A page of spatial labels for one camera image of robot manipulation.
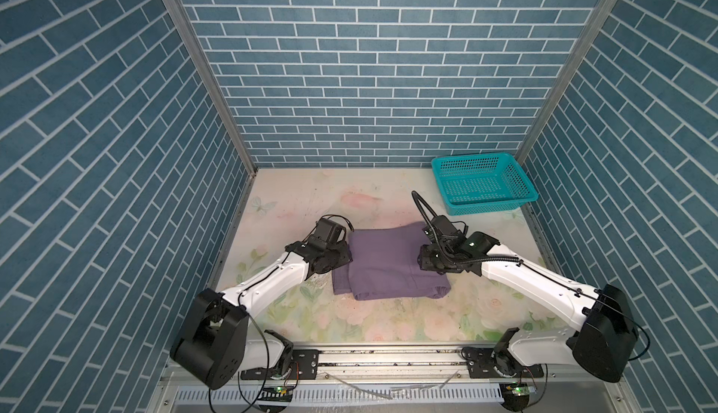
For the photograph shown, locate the purple trousers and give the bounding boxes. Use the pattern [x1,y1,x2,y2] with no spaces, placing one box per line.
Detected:
[332,222,451,301]

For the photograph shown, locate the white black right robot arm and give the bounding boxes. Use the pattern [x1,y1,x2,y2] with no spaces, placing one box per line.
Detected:
[418,216,641,383]

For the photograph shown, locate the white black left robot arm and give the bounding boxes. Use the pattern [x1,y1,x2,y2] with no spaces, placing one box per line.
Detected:
[170,238,352,390]

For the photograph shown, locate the teal plastic basket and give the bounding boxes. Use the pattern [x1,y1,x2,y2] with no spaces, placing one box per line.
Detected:
[431,152,539,216]

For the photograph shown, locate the left green circuit board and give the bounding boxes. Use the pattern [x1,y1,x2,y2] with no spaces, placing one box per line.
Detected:
[257,386,295,404]

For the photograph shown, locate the green circuit board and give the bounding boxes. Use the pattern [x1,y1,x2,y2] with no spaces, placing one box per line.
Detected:
[257,386,295,404]
[500,382,536,398]

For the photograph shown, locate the right green circuit board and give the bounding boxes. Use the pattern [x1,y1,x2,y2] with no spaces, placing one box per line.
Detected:
[500,382,536,398]

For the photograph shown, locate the right side aluminium rail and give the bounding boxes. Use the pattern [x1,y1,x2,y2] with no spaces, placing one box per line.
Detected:
[521,204,562,274]

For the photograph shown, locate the aluminium rail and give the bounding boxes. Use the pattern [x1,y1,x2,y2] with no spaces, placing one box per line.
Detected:
[521,204,562,274]
[204,174,256,290]
[162,341,624,385]

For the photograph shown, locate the left side aluminium rail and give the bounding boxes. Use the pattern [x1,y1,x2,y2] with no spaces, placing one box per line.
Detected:
[204,174,256,290]

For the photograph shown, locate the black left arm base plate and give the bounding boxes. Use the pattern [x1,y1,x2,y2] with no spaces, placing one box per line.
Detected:
[240,349,320,381]

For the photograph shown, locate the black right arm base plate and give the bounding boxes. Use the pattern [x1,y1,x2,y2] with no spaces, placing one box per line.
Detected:
[459,347,545,379]

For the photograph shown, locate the aluminium front rail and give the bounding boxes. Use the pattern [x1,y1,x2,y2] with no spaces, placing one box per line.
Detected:
[162,341,624,385]

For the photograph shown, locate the white vented cable duct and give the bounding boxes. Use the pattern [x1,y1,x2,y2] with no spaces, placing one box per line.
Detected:
[164,382,504,407]

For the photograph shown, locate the right rear aluminium corner post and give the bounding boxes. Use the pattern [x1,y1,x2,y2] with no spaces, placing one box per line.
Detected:
[515,0,618,164]

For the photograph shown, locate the aluminium corner post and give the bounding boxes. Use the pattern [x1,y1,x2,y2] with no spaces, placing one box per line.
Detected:
[162,0,257,179]
[515,0,618,164]

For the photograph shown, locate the left rear aluminium corner post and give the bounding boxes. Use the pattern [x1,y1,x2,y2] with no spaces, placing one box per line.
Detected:
[162,0,257,179]

